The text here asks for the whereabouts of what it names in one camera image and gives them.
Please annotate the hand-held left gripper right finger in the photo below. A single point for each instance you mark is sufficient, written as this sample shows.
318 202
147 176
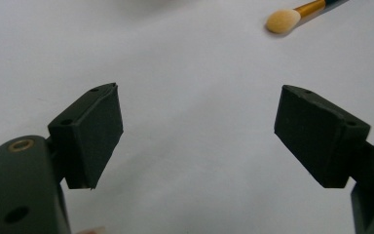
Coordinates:
315 143

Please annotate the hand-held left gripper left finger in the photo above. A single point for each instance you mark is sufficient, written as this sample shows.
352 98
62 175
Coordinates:
91 139

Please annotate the makeup brush with gold ferrule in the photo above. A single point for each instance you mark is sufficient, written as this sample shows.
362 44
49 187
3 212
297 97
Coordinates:
284 20

